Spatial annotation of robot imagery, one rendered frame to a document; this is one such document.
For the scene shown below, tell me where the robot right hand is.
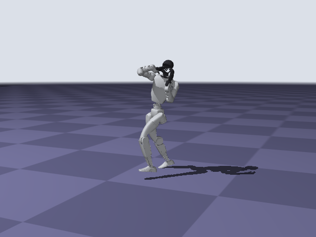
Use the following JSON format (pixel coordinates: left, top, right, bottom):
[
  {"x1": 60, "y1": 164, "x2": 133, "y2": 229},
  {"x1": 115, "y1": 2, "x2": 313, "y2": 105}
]
[{"x1": 156, "y1": 67, "x2": 168, "y2": 74}]

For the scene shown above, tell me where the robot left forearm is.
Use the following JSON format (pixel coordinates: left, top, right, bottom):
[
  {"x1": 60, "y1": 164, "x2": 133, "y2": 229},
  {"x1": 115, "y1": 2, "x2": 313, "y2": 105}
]
[{"x1": 164, "y1": 83, "x2": 174, "y2": 103}]

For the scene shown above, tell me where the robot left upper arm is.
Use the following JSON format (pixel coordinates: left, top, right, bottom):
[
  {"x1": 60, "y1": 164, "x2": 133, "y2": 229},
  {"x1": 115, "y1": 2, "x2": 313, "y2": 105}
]
[{"x1": 166, "y1": 80, "x2": 179, "y2": 103}]

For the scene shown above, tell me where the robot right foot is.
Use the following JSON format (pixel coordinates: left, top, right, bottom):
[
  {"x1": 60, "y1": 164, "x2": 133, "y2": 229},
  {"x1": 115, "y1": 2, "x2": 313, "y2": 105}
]
[{"x1": 158, "y1": 160, "x2": 174, "y2": 168}]

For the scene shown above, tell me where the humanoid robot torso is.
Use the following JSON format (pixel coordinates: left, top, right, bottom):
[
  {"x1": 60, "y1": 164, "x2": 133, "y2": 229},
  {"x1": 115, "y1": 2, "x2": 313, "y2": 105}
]
[{"x1": 151, "y1": 74, "x2": 173, "y2": 117}]

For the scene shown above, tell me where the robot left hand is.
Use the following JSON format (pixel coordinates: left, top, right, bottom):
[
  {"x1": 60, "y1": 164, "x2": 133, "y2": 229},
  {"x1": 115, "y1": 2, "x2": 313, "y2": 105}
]
[{"x1": 165, "y1": 68, "x2": 174, "y2": 86}]

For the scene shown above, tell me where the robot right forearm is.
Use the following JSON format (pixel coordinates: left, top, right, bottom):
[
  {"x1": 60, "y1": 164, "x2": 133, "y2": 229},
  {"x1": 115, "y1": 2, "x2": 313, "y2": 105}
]
[{"x1": 141, "y1": 64, "x2": 158, "y2": 74}]

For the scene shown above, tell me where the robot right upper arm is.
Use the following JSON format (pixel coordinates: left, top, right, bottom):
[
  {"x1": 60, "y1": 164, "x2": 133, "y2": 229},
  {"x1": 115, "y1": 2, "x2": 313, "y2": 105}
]
[{"x1": 137, "y1": 68, "x2": 156, "y2": 81}]

